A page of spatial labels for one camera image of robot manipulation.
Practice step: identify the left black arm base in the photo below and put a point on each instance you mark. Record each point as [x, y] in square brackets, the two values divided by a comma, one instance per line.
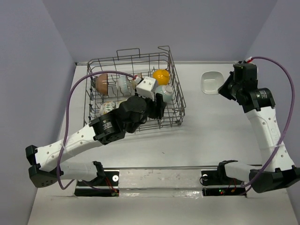
[105, 184]

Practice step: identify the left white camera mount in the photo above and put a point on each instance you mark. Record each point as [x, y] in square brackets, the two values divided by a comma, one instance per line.
[146, 87]

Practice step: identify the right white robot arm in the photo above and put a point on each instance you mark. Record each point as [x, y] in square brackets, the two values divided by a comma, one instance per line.
[278, 170]

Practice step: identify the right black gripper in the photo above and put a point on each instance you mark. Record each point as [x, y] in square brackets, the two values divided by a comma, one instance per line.
[224, 90]

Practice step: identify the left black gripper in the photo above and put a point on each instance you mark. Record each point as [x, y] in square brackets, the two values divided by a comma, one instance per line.
[159, 110]

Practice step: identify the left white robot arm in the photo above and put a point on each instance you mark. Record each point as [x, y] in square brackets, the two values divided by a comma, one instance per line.
[48, 164]

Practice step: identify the light teal bowl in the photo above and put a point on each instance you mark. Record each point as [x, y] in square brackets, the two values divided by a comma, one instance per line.
[166, 91]

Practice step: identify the orange yellow bowl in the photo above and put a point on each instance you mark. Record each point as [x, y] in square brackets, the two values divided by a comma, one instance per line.
[162, 76]

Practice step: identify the floral leaf patterned bowl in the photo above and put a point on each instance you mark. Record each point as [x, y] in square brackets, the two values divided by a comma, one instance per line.
[107, 107]

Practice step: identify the white square bowl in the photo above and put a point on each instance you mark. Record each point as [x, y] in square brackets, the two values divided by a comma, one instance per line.
[211, 81]

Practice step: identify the white round bowl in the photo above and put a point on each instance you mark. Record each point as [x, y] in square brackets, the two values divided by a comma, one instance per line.
[123, 85]
[137, 79]

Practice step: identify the brown wooden bowl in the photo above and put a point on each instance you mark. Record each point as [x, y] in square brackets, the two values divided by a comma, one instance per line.
[102, 84]

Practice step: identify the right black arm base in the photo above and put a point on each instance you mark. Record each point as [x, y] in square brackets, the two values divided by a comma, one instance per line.
[216, 183]

